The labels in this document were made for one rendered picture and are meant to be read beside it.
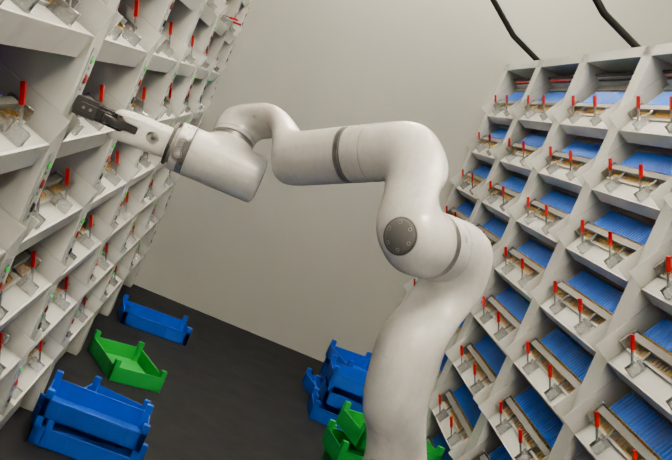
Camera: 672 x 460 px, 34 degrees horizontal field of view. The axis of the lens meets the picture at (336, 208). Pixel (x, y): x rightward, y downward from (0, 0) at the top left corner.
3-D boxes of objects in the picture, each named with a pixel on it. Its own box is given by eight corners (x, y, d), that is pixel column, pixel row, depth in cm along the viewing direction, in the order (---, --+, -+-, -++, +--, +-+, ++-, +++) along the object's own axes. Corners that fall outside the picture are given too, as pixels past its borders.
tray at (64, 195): (71, 222, 251) (110, 176, 250) (3, 262, 191) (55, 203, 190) (1, 163, 249) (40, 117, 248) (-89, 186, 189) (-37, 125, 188)
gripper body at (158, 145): (165, 168, 181) (101, 141, 180) (171, 164, 191) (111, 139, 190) (182, 126, 180) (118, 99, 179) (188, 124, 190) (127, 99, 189)
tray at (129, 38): (134, 67, 248) (174, 21, 247) (86, 59, 188) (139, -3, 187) (64, 7, 246) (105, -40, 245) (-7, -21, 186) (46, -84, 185)
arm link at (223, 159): (203, 115, 184) (183, 158, 180) (276, 146, 186) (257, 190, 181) (195, 140, 192) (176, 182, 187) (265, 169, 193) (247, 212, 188)
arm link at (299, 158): (361, 79, 174) (213, 98, 191) (331, 159, 166) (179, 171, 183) (386, 116, 180) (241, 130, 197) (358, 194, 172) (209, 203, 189)
